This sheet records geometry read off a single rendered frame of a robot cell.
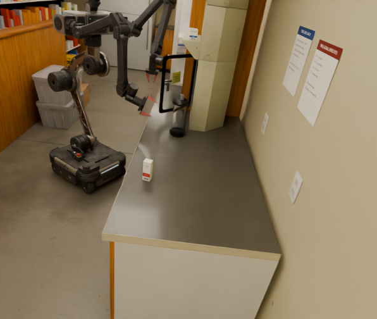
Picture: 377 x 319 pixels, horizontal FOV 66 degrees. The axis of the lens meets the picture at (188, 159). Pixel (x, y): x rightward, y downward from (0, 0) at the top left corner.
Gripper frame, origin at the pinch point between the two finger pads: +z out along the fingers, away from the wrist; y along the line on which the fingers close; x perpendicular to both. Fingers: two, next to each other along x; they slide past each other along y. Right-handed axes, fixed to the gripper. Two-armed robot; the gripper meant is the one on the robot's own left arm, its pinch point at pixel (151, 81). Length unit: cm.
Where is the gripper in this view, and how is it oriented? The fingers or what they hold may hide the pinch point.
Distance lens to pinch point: 242.5
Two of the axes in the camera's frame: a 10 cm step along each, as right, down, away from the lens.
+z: -1.4, 8.5, 5.1
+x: 0.0, -5.2, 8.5
